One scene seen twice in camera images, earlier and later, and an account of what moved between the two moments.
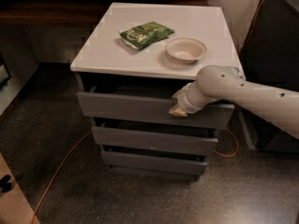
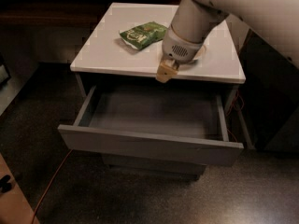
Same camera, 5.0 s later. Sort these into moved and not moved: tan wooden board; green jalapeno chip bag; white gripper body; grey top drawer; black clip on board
Moved: white gripper body; grey top drawer
Not moved: green jalapeno chip bag; tan wooden board; black clip on board
